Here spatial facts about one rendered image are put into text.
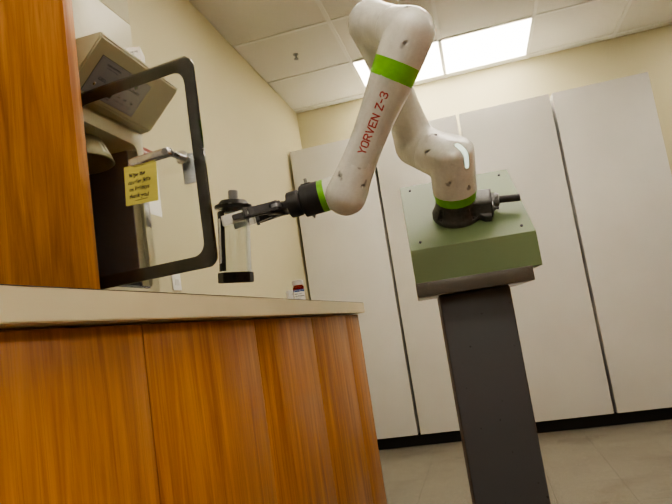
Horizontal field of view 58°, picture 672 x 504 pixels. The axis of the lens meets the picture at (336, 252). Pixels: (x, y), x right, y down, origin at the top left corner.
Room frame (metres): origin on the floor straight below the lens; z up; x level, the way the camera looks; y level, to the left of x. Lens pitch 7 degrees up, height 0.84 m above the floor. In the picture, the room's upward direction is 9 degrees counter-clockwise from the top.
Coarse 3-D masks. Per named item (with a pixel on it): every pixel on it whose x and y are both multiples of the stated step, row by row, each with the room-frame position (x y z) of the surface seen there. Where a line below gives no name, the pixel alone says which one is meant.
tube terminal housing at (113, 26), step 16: (80, 0) 1.27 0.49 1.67; (96, 0) 1.33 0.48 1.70; (80, 16) 1.26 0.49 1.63; (96, 16) 1.33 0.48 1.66; (112, 16) 1.39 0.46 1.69; (80, 32) 1.26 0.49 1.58; (96, 32) 1.32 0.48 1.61; (112, 32) 1.39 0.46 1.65; (128, 32) 1.46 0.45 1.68; (112, 288) 1.28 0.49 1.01; (128, 288) 1.34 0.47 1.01; (144, 288) 1.41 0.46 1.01
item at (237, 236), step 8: (216, 208) 1.68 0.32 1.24; (224, 208) 1.67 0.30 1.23; (232, 208) 1.67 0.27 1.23; (240, 208) 1.68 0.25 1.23; (232, 224) 1.67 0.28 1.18; (240, 224) 1.68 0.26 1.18; (248, 224) 1.71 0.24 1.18; (232, 232) 1.67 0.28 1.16; (240, 232) 1.68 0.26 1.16; (248, 232) 1.71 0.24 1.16; (232, 240) 1.68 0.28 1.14; (240, 240) 1.68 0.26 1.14; (248, 240) 1.71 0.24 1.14; (232, 248) 1.68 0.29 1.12; (240, 248) 1.68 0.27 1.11; (248, 248) 1.71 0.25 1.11; (232, 256) 1.68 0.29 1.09; (240, 256) 1.68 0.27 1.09; (248, 256) 1.71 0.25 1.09; (232, 264) 1.68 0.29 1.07; (240, 264) 1.69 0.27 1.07; (248, 264) 1.71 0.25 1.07
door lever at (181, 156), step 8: (152, 152) 1.03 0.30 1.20; (160, 152) 1.03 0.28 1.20; (168, 152) 1.02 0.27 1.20; (176, 152) 1.05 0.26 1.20; (184, 152) 1.06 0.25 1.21; (136, 160) 1.04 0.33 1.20; (144, 160) 1.04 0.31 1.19; (152, 160) 1.04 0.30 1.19; (176, 160) 1.07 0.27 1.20; (184, 160) 1.06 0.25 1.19
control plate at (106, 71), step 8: (104, 56) 1.18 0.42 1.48; (104, 64) 1.19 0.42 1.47; (112, 64) 1.21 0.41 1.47; (96, 72) 1.19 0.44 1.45; (104, 72) 1.21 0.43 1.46; (112, 72) 1.23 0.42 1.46; (120, 72) 1.24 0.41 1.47; (128, 72) 1.26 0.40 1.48; (88, 80) 1.19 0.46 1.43; (96, 80) 1.20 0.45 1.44; (104, 80) 1.22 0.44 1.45; (112, 80) 1.24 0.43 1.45; (88, 88) 1.20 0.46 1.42
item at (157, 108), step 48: (96, 96) 1.13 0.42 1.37; (144, 96) 1.09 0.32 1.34; (192, 96) 1.06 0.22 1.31; (96, 144) 1.14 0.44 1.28; (144, 144) 1.10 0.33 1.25; (192, 144) 1.06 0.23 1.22; (96, 192) 1.14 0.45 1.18; (192, 192) 1.06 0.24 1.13; (96, 240) 1.15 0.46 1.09; (144, 240) 1.11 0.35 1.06; (192, 240) 1.07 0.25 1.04
